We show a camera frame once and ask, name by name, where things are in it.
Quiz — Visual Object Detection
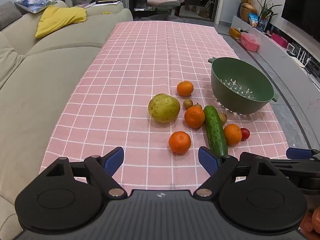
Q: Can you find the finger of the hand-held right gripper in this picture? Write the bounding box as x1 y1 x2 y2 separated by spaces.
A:
239 152 320 190
286 147 320 160

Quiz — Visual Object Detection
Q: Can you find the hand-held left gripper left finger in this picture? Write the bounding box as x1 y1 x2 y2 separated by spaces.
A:
46 147 127 199

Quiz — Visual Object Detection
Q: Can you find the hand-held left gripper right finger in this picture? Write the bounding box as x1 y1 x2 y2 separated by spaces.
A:
193 147 275 198

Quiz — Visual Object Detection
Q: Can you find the orange mandarin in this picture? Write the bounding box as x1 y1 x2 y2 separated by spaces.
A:
223 124 242 146
184 106 206 129
176 81 194 97
168 131 192 155

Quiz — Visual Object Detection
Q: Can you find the green pear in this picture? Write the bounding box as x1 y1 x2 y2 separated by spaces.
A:
148 93 181 124

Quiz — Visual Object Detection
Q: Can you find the green colander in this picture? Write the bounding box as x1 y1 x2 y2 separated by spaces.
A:
208 57 278 115

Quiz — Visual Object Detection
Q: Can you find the person's right hand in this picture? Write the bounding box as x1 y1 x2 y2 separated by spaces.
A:
300 201 320 233

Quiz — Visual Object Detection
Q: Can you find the green cucumber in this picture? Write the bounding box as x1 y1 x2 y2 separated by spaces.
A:
203 105 228 157

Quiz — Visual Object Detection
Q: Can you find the red cherry tomato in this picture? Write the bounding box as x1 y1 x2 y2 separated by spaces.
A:
240 128 251 142

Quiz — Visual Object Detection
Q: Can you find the white television console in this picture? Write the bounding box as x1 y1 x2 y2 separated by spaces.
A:
229 15 320 92

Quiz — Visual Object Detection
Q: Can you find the white router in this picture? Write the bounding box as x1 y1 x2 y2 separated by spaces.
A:
290 49 312 68

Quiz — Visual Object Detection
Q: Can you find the pink checked tablecloth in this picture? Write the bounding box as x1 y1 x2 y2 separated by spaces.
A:
39 21 288 191

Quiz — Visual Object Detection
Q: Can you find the beige sofa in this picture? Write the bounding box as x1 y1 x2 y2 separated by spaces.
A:
0 0 133 240

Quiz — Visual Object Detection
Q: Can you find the small pink box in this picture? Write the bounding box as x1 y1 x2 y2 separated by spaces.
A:
271 32 289 48

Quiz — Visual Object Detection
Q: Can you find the pink storage box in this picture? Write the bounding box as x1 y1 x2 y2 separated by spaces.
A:
239 33 260 53

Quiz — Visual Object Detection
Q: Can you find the orange box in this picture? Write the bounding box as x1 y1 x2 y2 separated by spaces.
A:
228 27 245 41

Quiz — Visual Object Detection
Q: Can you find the blue snack bag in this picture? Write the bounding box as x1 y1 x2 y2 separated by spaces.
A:
248 12 261 28

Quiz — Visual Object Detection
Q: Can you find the green potted plant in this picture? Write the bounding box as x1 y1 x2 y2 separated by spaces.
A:
257 0 283 23

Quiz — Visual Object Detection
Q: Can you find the brown round vase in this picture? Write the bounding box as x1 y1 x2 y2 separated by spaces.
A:
240 2 258 20

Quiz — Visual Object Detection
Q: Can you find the black television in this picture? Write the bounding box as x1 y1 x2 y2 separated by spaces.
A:
281 0 320 35

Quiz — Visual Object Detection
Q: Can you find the yellow pillow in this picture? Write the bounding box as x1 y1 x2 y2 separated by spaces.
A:
34 5 87 39

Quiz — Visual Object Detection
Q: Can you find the blue printed pillow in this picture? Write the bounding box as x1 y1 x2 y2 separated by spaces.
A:
14 0 58 14

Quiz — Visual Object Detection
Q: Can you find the grey cushion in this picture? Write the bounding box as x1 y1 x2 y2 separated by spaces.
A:
0 1 23 32

